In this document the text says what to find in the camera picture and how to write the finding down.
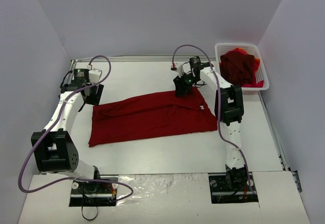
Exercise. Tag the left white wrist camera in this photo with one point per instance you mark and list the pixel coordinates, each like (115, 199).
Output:
(95, 75)

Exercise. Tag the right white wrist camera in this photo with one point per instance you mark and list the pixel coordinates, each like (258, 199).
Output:
(178, 68)

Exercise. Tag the orange shirt in basket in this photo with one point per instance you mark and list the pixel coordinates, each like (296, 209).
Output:
(248, 66)

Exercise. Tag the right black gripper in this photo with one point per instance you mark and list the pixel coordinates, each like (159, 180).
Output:
(182, 87)

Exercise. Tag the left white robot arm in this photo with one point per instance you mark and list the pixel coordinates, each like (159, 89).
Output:
(56, 152)

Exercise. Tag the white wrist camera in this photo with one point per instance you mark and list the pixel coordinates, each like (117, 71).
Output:
(95, 75)
(178, 68)

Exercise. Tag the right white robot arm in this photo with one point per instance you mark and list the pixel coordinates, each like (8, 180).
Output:
(229, 110)

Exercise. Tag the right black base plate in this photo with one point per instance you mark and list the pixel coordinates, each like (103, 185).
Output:
(222, 193)

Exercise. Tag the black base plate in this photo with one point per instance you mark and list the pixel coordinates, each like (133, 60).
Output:
(222, 193)
(94, 194)

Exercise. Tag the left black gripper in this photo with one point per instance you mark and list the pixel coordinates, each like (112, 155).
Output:
(94, 95)

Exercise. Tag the dark red shirt in basket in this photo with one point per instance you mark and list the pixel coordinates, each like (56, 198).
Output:
(228, 68)

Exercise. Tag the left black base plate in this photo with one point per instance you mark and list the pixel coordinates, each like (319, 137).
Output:
(94, 194)

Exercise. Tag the white plastic basket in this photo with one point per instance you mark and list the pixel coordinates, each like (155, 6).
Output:
(223, 48)

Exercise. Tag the red t shirt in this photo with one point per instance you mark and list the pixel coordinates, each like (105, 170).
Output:
(153, 115)

